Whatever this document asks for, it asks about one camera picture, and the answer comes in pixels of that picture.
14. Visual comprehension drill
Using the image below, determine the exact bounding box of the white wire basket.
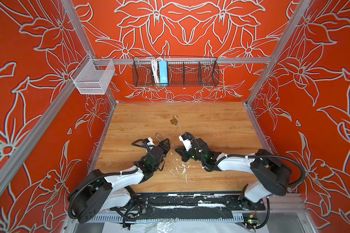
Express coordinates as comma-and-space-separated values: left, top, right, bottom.
71, 53, 116, 95

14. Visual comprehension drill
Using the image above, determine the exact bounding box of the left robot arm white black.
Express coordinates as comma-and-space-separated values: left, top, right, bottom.
67, 137, 171, 223

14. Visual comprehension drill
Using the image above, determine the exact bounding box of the white cables bundle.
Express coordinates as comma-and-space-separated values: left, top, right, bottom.
150, 58, 160, 85

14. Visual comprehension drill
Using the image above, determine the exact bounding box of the long-shackle brass padlock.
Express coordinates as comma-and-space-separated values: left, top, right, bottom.
155, 133, 166, 142

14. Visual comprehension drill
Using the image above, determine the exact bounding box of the black wire basket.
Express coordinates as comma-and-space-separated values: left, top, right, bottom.
132, 56, 220, 87

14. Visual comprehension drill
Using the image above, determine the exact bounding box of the light blue box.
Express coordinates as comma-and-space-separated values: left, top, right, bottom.
158, 60, 168, 86

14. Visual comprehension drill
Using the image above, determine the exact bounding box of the small brass padlock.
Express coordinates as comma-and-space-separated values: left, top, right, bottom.
170, 115, 179, 126

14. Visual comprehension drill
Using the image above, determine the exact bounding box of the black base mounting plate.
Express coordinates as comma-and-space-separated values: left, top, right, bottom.
118, 191, 266, 220

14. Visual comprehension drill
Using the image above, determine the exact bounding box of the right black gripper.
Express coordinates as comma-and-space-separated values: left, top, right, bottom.
172, 145, 206, 164

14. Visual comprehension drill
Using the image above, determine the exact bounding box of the grey slotted cable duct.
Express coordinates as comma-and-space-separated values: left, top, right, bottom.
84, 212, 244, 224

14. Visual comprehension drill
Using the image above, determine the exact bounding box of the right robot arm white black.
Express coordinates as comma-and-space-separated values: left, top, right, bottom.
175, 132, 306, 209

